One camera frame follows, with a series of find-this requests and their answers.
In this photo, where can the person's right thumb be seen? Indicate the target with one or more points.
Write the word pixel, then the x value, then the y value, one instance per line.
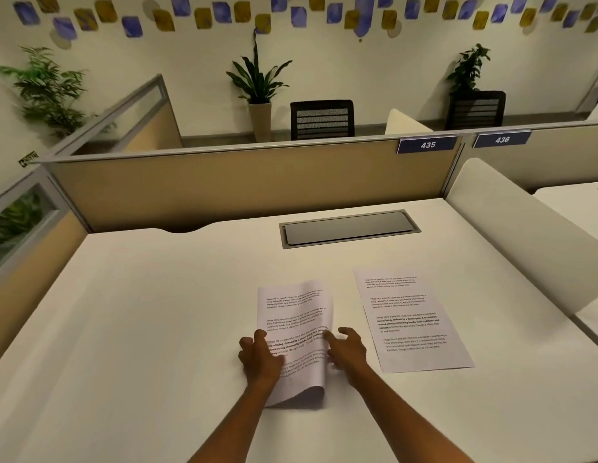
pixel 332 362

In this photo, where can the blue and yellow wall decals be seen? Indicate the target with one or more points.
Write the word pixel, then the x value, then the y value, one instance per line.
pixel 299 14

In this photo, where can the person's right hand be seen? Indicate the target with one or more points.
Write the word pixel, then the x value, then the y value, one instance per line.
pixel 348 355

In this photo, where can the person's left thumb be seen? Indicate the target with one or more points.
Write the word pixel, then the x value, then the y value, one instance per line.
pixel 262 338

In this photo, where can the beige partition panel with glass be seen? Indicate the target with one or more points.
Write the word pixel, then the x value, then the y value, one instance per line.
pixel 130 120

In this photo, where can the person's left hand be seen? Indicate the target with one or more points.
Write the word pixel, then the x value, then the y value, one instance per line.
pixel 260 361

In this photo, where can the tall plant in beige pot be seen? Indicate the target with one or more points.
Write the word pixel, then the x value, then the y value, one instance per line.
pixel 258 86

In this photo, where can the person's left forearm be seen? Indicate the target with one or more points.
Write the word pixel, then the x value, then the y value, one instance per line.
pixel 226 424

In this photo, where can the person's right forearm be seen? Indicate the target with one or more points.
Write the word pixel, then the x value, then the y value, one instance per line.
pixel 400 419

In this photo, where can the leafy green potted plant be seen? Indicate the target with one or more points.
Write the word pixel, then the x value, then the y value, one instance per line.
pixel 468 69

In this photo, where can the white curved desk divider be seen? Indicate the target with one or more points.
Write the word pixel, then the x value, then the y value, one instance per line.
pixel 404 122
pixel 525 236

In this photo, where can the beige side partition with glass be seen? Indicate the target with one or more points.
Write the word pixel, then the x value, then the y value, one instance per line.
pixel 19 265

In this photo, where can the beige desk partition panel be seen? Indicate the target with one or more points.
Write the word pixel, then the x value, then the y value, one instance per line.
pixel 540 154
pixel 250 185

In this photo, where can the printed paper sheet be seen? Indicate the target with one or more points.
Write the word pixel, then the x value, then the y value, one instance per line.
pixel 409 319
pixel 295 342

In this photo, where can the black mesh office chair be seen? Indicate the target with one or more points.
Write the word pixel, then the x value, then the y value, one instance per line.
pixel 475 110
pixel 322 120

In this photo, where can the blue desk number label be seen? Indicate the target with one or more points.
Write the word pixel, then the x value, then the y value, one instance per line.
pixel 502 139
pixel 427 145

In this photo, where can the bushy green fern plant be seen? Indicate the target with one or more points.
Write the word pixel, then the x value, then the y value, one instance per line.
pixel 43 91

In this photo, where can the flat printed paper sheet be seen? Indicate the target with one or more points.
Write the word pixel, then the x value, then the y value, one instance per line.
pixel 409 319

